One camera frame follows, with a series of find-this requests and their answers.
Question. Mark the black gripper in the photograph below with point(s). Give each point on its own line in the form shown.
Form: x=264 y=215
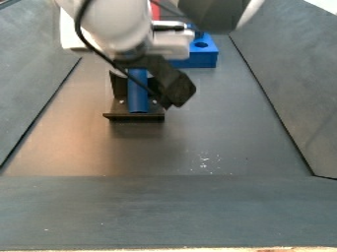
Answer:
x=174 y=87

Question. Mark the blue round cylinder peg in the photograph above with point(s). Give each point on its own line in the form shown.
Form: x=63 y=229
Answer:
x=137 y=93

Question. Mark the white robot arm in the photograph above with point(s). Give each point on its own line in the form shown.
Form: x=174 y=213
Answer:
x=117 y=29

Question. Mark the blue peg board base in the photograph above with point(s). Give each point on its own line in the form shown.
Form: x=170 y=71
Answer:
x=204 y=52

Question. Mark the black cradle stand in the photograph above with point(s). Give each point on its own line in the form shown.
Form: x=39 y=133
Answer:
x=119 y=112

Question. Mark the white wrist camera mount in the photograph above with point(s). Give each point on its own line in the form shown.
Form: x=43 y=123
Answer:
x=172 y=39

